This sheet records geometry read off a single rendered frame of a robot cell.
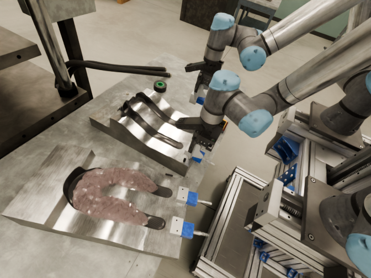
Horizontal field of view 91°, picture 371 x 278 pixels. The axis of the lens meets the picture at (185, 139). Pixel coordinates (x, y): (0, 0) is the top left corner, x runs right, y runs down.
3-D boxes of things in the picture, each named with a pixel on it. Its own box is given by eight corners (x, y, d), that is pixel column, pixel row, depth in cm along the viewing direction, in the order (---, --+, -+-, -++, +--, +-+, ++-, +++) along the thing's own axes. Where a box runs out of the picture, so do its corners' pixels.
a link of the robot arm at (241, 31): (258, 60, 69) (229, 54, 67) (252, 47, 76) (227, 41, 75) (269, 38, 63) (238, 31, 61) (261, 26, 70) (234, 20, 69)
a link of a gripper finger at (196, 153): (197, 167, 70) (206, 150, 65) (184, 160, 71) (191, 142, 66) (200, 163, 73) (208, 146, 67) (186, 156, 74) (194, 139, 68)
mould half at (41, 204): (188, 187, 76) (194, 174, 67) (175, 261, 59) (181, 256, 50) (68, 158, 74) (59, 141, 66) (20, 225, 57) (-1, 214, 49)
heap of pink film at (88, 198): (159, 181, 69) (162, 171, 63) (145, 232, 57) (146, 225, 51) (91, 164, 68) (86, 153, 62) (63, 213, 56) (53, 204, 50)
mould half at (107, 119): (206, 138, 94) (215, 120, 84) (184, 177, 78) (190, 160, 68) (127, 98, 102) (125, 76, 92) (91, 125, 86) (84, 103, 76)
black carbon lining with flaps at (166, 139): (194, 131, 86) (199, 117, 79) (178, 155, 76) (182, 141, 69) (133, 100, 92) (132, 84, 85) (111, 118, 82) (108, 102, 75)
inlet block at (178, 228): (207, 229, 64) (212, 225, 60) (206, 245, 61) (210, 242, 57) (170, 220, 63) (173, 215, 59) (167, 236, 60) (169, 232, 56)
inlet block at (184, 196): (210, 199, 71) (213, 194, 67) (208, 212, 68) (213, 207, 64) (176, 191, 70) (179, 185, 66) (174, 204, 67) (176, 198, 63)
